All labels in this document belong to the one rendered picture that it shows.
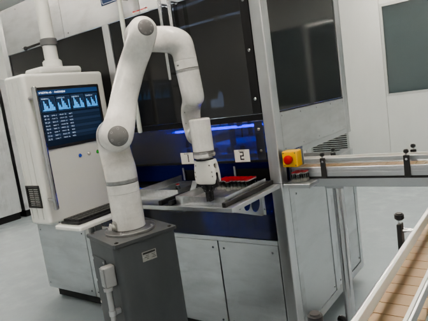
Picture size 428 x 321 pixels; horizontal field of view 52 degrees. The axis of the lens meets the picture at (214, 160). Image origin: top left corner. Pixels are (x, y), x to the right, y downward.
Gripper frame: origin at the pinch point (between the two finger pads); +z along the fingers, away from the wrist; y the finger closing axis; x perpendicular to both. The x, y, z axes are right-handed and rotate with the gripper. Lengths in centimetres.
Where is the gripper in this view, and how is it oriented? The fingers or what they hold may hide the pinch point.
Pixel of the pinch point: (209, 195)
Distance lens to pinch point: 178.8
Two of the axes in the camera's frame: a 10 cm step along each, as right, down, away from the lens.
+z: 1.4, 9.8, 1.3
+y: -8.1, 0.3, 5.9
